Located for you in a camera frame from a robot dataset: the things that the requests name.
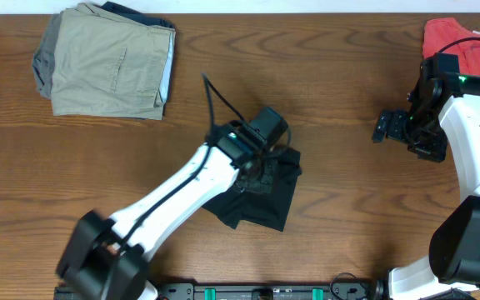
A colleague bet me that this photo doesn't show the black pants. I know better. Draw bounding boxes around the black pants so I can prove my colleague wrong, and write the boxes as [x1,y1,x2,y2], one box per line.
[202,148,302,232]

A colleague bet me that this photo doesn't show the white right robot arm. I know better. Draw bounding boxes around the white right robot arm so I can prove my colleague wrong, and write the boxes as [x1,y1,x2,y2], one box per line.
[372,71,480,299]

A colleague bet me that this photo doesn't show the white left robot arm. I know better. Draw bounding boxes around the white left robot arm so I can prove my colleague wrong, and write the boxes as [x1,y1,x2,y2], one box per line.
[56,121,289,300]

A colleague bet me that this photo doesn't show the red shirt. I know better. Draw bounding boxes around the red shirt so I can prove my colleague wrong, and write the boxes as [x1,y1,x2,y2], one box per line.
[422,17,480,238]

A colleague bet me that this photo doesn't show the folded khaki pants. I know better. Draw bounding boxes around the folded khaki pants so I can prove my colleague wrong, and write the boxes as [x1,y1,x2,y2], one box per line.
[51,3,176,120]

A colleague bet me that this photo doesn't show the folded dark navy garment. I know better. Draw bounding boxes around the folded dark navy garment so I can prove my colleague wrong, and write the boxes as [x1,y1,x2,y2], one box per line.
[101,2,175,28]

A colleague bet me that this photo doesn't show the folded grey garment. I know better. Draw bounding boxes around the folded grey garment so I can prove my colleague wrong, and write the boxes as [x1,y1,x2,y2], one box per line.
[32,13,62,99]

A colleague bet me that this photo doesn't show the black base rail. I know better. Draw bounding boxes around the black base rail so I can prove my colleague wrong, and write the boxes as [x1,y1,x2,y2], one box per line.
[157,280,389,300]

